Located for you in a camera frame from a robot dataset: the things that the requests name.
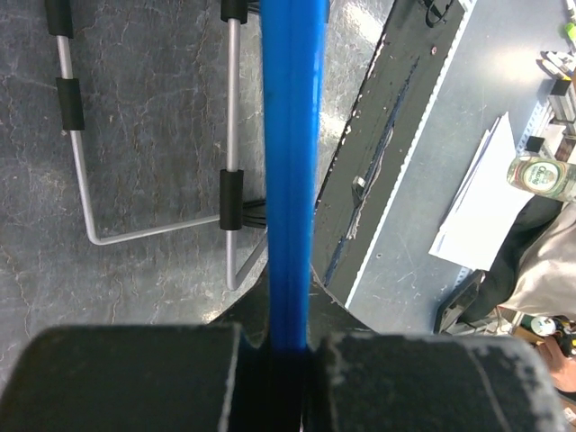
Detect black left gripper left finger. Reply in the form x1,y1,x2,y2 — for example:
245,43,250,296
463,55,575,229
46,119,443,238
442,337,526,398
0,265,275,432

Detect green labelled glass bottle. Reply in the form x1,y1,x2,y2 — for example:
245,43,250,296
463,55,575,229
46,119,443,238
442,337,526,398
507,156,575,203

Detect green marker pen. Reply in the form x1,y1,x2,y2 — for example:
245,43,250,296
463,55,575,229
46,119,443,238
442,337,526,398
564,22,576,41

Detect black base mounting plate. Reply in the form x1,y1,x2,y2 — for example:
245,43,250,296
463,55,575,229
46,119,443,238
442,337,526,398
312,1,472,295

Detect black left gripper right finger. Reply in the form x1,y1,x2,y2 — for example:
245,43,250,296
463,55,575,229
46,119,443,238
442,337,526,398
301,265,576,432

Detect blue framed whiteboard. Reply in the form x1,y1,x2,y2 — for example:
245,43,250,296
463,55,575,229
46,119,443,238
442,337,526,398
44,0,330,356

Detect seated person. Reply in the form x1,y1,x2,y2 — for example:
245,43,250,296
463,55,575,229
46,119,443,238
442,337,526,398
443,197,576,397

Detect light blue cable duct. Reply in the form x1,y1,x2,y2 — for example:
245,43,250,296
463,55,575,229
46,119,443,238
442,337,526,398
321,1,475,306

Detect white paper sheets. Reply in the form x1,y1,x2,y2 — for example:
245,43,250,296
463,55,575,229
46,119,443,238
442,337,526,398
429,113,533,270

